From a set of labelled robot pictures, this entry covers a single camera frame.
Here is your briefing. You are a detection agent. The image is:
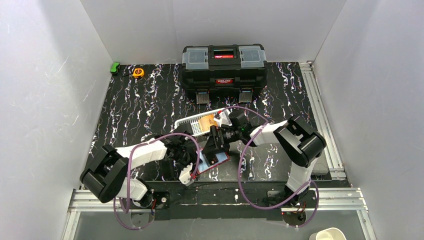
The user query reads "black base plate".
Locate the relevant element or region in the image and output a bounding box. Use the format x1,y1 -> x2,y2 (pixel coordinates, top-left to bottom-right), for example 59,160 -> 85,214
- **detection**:
115,180 -> 299,222

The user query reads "red leather card holder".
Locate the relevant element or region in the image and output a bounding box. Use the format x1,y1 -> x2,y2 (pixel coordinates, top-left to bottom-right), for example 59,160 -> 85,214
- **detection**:
197,149 -> 230,174

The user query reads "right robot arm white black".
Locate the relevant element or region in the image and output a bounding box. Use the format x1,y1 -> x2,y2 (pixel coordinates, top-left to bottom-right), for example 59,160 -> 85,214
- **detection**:
201,109 -> 327,205

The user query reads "purple cable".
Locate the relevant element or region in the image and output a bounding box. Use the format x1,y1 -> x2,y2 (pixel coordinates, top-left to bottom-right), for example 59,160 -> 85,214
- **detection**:
112,132 -> 202,231
220,105 -> 321,229

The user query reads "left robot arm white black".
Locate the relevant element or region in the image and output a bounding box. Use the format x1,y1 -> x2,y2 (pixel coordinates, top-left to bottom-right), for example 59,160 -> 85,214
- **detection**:
79,133 -> 201,203

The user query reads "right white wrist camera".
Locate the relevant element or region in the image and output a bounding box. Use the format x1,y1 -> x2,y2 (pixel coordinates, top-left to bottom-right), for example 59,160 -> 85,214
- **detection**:
213,109 -> 232,127

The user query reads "white plastic basket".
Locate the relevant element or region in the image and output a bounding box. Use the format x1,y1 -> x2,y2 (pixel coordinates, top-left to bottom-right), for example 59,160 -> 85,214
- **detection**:
174,108 -> 225,137

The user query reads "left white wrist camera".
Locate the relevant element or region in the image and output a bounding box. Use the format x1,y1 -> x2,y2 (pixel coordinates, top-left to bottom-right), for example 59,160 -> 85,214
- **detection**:
178,163 -> 195,187

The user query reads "orange tape measure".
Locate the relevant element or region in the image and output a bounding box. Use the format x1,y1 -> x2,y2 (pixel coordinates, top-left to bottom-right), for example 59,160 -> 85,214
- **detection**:
132,68 -> 145,78

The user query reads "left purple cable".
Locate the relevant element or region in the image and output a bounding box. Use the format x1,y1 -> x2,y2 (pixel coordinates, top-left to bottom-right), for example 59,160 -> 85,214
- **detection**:
112,132 -> 202,231

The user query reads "white cup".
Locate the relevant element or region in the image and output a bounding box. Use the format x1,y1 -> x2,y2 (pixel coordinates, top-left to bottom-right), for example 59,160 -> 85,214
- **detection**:
309,227 -> 346,240

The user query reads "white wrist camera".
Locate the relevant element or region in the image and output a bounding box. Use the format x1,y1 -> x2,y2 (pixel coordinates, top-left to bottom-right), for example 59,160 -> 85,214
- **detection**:
178,163 -> 195,187
213,109 -> 232,127

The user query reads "black VIP card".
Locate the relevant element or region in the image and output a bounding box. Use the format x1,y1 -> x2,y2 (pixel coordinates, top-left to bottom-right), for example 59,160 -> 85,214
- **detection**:
205,153 -> 219,166

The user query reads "black plastic toolbox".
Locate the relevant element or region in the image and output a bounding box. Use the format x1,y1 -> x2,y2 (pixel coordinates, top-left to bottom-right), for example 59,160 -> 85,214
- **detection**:
179,43 -> 268,104

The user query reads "aluminium rail frame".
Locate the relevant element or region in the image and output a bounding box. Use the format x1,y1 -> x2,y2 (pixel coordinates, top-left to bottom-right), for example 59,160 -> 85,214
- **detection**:
62,61 -> 376,240

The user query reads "green small object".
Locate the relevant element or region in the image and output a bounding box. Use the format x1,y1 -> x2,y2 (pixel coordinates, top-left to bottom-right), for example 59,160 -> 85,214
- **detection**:
109,62 -> 121,75

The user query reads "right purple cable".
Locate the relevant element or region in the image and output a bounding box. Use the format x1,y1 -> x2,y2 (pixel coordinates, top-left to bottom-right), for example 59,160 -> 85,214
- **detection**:
220,105 -> 321,229

